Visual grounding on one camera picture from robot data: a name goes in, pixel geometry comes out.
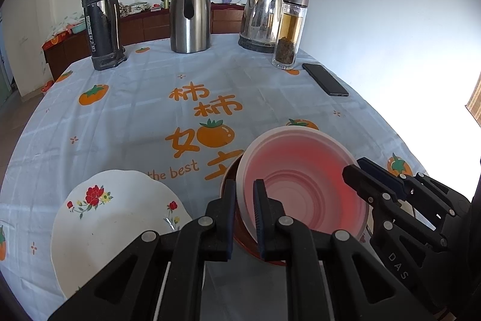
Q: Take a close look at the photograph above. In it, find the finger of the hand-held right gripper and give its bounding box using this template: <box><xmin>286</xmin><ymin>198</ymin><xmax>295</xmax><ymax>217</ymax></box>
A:
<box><xmin>356</xmin><ymin>156</ymin><xmax>457</xmax><ymax>218</ymax></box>
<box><xmin>342</xmin><ymin>164</ymin><xmax>449</xmax><ymax>252</ymax></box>

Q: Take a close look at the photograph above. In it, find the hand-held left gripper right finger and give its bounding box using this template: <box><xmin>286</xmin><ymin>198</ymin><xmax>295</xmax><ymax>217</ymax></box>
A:
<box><xmin>253</xmin><ymin>178</ymin><xmax>433</xmax><ymax>321</ymax></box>

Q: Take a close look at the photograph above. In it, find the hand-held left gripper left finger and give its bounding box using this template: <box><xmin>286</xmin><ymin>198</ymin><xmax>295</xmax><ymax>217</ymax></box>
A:
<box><xmin>48</xmin><ymin>179</ymin><xmax>237</xmax><ymax>321</ymax></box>

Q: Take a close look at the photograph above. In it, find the red steel bowl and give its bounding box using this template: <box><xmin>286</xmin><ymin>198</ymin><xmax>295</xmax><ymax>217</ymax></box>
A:
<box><xmin>220</xmin><ymin>156</ymin><xmax>372</xmax><ymax>267</ymax></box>

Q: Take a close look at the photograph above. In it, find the pink plastic bowl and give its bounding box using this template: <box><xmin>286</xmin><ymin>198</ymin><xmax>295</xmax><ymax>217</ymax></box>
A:
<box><xmin>236</xmin><ymin>126</ymin><xmax>371</xmax><ymax>256</ymax></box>

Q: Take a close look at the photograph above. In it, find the black smartphone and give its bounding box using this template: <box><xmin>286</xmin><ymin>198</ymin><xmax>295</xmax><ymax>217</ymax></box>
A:
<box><xmin>302</xmin><ymin>63</ymin><xmax>350</xmax><ymax>97</ymax></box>

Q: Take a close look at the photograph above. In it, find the white plate with red flowers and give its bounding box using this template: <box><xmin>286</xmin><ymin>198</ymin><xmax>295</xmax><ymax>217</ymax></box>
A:
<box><xmin>51</xmin><ymin>169</ymin><xmax>194</xmax><ymax>301</ymax></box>

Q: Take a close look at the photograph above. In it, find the brown striped curtain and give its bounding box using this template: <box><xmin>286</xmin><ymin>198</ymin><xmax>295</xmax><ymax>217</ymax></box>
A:
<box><xmin>466</xmin><ymin>75</ymin><xmax>481</xmax><ymax>126</ymax></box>

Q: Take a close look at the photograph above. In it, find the persimmon print tablecloth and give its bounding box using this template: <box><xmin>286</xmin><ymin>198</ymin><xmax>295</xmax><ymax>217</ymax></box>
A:
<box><xmin>0</xmin><ymin>33</ymin><xmax>429</xmax><ymax>321</ymax></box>

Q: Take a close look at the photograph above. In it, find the glass tea bottle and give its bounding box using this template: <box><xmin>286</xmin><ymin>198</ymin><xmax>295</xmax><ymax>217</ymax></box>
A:
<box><xmin>271</xmin><ymin>0</ymin><xmax>310</xmax><ymax>70</ymax></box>

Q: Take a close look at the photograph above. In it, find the steel electric kettle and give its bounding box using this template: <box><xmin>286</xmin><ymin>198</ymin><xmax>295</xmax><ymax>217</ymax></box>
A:
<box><xmin>238</xmin><ymin>0</ymin><xmax>291</xmax><ymax>54</ymax></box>

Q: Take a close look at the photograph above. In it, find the steel vacuum carafe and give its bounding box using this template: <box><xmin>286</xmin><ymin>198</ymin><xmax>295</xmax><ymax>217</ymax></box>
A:
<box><xmin>170</xmin><ymin>0</ymin><xmax>211</xmax><ymax>54</ymax></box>

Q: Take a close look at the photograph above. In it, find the brown wooden sideboard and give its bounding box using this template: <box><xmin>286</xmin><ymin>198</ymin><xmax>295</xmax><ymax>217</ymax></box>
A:
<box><xmin>41</xmin><ymin>2</ymin><xmax>247</xmax><ymax>81</ymax></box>

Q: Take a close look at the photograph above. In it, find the black thermos flask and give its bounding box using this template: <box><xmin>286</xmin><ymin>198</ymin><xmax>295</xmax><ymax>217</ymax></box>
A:
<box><xmin>81</xmin><ymin>0</ymin><xmax>127</xmax><ymax>71</ymax></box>

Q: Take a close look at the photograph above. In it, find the orange cardboard box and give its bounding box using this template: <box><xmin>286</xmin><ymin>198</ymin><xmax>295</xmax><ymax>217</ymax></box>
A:
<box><xmin>41</xmin><ymin>31</ymin><xmax>71</xmax><ymax>51</ymax></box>

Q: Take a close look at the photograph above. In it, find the white plastic bag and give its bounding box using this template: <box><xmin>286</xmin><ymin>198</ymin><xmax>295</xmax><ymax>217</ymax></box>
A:
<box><xmin>49</xmin><ymin>13</ymin><xmax>85</xmax><ymax>38</ymax></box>

